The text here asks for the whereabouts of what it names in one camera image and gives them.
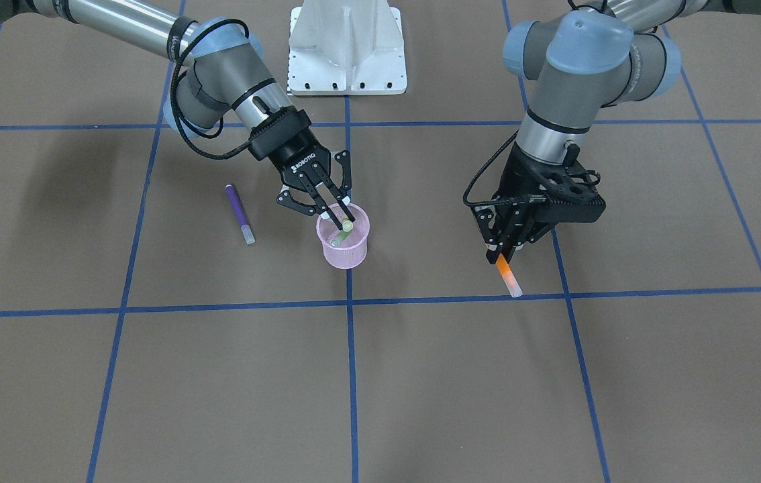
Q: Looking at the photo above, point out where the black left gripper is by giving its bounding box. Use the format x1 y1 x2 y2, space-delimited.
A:
472 142 607 265

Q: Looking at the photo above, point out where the purple pen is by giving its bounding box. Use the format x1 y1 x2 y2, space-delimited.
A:
225 184 256 246

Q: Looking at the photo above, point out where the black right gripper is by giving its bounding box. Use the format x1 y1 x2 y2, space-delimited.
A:
248 109 357 235

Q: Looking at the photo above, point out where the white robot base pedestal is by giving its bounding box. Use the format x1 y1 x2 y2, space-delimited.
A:
287 1 407 96

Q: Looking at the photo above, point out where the yellow highlighter pen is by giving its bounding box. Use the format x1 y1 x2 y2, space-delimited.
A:
329 219 355 248

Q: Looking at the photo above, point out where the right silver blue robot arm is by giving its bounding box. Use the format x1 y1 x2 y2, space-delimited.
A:
0 1 355 231

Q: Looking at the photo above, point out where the pink mesh pen holder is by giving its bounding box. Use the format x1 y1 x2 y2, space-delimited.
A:
315 203 371 270

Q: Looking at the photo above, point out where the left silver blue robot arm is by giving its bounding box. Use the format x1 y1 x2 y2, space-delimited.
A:
462 1 761 265

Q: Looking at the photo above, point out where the orange highlighter pen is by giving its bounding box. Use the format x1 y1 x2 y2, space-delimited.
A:
495 254 523 299

